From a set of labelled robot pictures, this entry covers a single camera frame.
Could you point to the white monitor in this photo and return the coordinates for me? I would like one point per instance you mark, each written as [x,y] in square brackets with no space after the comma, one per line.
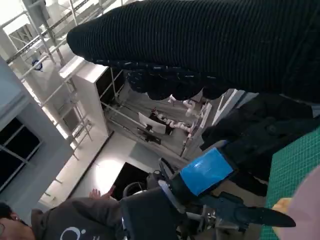
[155,125]

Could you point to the black desk panel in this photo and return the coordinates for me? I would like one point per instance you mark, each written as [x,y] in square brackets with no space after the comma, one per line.
[132,177]

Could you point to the pink bowl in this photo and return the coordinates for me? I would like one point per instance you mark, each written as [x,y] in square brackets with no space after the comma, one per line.
[307,200]

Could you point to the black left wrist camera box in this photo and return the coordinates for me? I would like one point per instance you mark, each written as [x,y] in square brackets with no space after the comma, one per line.
[150,215]

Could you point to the white shelf cabinet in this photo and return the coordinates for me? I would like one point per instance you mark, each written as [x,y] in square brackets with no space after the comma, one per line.
[87,100]

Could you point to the rectangular toy bread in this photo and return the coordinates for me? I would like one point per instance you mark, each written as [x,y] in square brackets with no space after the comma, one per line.
[282,203]

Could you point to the green cutting mat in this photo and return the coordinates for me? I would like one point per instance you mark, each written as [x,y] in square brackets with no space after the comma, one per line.
[287,170]

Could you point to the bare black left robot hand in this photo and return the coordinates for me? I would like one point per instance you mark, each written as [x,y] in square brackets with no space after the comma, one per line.
[205,172]

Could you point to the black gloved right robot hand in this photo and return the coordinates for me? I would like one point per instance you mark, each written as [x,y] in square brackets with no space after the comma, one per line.
[200,42]

